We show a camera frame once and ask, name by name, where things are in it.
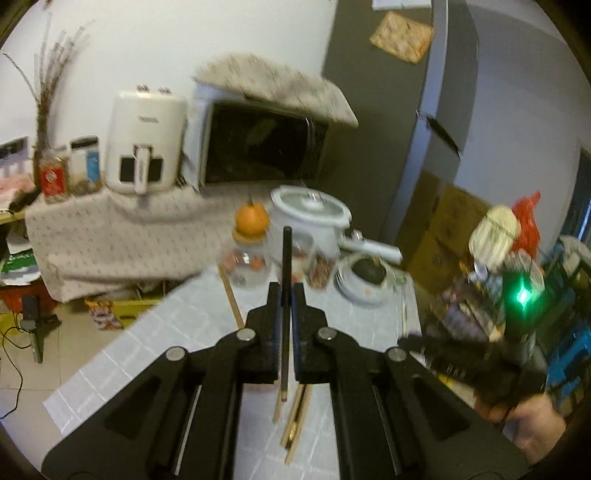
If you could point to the yellow cartoon box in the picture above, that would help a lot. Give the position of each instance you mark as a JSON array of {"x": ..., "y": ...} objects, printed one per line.
[{"x": 104, "y": 314}]

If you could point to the red plastic bag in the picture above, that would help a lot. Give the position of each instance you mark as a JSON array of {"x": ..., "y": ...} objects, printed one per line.
[{"x": 528, "y": 221}]

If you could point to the black microwave oven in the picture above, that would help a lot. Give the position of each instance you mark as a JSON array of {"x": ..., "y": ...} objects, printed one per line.
[{"x": 258, "y": 143}]

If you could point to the person's right hand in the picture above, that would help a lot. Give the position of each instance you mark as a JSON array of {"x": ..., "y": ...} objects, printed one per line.
[{"x": 535, "y": 429}]

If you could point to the red label jar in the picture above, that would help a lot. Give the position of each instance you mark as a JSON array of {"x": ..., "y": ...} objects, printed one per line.
[{"x": 53, "y": 180}]

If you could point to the cardboard box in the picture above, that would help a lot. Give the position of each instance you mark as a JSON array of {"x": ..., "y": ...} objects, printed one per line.
[
  {"x": 429, "y": 263},
  {"x": 461, "y": 212}
]

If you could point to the dark green squash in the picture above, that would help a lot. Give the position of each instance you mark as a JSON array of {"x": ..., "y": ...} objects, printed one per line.
[{"x": 369, "y": 272}]

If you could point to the grey checked tablecloth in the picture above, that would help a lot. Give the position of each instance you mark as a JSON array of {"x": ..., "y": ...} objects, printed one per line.
[{"x": 138, "y": 369}]

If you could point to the dark brown chopstick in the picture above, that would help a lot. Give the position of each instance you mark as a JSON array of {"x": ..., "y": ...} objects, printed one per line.
[{"x": 293, "y": 415}]

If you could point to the orange fruit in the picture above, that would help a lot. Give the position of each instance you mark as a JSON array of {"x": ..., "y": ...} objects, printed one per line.
[{"x": 251, "y": 221}]

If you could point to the glass jar with cork lid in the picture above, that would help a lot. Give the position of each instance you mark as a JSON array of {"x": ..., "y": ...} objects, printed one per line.
[{"x": 247, "y": 267}]

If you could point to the blue label jar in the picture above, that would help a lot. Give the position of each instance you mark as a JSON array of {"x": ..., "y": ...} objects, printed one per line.
[{"x": 87, "y": 166}]

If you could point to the black power strip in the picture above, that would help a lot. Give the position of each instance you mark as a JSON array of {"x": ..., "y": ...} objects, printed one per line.
[{"x": 14, "y": 147}]

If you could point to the woven square mat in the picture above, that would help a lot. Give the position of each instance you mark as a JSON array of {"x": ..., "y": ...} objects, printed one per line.
[{"x": 401, "y": 37}]

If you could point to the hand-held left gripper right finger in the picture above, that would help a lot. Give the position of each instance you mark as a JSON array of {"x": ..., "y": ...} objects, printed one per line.
[{"x": 296, "y": 332}]

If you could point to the black tripod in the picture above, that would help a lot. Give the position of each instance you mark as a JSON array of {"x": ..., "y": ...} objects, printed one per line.
[{"x": 32, "y": 318}]

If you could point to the white air fryer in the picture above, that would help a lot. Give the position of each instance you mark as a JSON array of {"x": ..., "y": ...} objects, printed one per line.
[{"x": 143, "y": 134}]

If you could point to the floral microwave cover cloth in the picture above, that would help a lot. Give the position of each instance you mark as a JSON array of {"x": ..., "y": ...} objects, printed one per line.
[{"x": 277, "y": 83}]

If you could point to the red berry jar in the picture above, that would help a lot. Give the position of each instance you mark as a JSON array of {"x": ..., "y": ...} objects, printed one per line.
[{"x": 302, "y": 258}]

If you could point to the green white package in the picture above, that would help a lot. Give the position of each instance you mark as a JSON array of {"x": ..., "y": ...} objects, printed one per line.
[{"x": 18, "y": 265}]

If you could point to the pink patterned mat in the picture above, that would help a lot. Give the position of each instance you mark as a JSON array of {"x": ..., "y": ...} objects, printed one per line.
[{"x": 14, "y": 189}]

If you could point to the napa cabbage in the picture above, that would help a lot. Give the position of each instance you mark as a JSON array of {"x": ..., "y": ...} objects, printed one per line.
[{"x": 494, "y": 230}]

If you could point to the dried branches bundle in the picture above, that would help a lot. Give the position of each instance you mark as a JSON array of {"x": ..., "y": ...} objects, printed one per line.
[{"x": 46, "y": 106}]

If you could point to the grey refrigerator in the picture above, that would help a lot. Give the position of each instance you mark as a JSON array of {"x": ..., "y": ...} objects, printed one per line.
[{"x": 383, "y": 115}]

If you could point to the dried slices jar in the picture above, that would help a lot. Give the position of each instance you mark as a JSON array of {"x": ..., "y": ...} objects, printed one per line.
[{"x": 321, "y": 272}]

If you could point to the floral cabinet cloth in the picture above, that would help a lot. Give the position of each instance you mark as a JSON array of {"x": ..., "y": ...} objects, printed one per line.
[{"x": 115, "y": 240}]

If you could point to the stack of white bowls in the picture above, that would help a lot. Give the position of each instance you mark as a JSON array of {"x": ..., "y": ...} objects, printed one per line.
[{"x": 364, "y": 295}]

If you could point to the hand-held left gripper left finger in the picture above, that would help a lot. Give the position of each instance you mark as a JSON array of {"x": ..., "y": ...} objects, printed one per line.
[{"x": 277, "y": 332}]

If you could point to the white electric cooking pot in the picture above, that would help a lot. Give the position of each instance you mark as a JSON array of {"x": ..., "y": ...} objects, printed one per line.
[{"x": 304, "y": 212}]

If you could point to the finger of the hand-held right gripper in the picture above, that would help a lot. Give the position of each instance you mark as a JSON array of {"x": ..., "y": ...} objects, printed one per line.
[
  {"x": 457, "y": 371},
  {"x": 443, "y": 348}
]

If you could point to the black chopstick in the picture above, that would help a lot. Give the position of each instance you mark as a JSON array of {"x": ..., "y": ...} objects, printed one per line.
[{"x": 286, "y": 286}]

